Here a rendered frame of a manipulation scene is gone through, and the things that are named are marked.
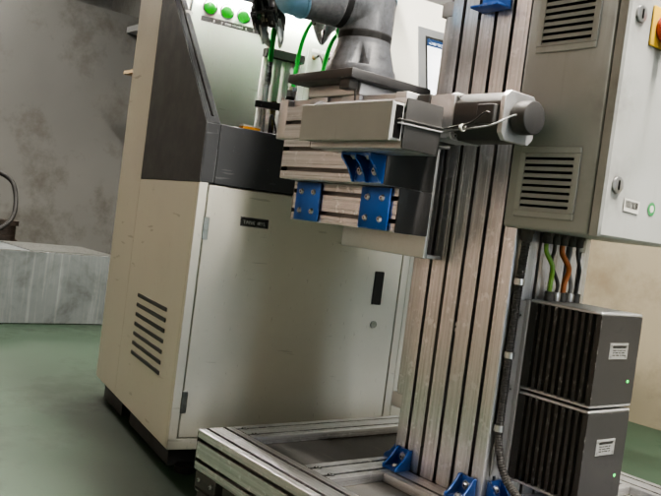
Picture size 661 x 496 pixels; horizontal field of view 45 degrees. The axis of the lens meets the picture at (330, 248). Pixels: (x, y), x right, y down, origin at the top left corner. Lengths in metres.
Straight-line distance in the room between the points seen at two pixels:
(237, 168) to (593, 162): 1.06
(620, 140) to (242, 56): 1.63
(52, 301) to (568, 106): 3.44
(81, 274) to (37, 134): 3.85
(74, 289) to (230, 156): 2.47
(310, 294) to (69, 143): 6.21
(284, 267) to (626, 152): 1.11
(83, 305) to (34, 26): 4.26
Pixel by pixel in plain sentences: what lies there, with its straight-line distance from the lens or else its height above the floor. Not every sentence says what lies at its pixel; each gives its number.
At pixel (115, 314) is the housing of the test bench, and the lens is 2.81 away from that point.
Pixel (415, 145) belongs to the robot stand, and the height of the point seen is 0.88.
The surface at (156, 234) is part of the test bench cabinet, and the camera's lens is 2.43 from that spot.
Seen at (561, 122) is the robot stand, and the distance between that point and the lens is 1.47.
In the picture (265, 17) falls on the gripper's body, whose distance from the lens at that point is 2.28.
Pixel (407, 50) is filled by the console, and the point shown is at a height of 1.35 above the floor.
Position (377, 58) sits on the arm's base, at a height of 1.08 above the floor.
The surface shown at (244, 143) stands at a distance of 2.17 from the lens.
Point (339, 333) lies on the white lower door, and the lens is 2.35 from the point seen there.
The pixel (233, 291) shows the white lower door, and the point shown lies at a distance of 2.18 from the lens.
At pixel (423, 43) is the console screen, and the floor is 1.39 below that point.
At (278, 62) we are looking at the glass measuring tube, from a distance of 2.79.
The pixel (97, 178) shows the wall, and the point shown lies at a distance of 8.42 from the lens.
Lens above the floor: 0.73
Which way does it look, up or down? 2 degrees down
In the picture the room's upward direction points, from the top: 7 degrees clockwise
